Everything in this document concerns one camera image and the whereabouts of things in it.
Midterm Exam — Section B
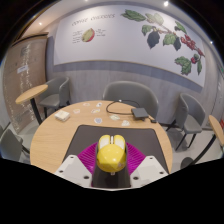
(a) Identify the white patterned box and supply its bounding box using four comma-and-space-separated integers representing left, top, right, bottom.
54, 109, 71, 122

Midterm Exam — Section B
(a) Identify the yellow computer mouse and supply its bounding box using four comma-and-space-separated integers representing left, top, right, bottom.
95, 134, 128, 176

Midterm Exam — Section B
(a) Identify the black cable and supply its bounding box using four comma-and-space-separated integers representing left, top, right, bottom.
105, 99, 142, 116

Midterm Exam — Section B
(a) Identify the wooden wall board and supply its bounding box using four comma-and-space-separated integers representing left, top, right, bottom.
2, 32, 50, 135

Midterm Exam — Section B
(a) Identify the white botanical wall mural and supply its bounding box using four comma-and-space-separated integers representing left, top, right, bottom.
53, 4, 206, 89

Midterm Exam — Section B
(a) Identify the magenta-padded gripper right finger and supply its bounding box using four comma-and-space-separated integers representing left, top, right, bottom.
111, 141, 169, 189

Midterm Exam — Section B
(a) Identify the grey shell chair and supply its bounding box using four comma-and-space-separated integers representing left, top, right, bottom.
38, 76, 71, 118
165, 92, 207, 152
0, 124, 32, 163
102, 80, 161, 120

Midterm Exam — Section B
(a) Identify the black mouse pad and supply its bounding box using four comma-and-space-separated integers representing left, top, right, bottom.
63, 124, 170, 174

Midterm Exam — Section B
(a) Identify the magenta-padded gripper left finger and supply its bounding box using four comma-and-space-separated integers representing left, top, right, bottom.
54, 141, 113, 188

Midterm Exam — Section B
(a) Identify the small black adapter box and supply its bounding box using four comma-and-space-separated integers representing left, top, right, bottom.
130, 107, 150, 121

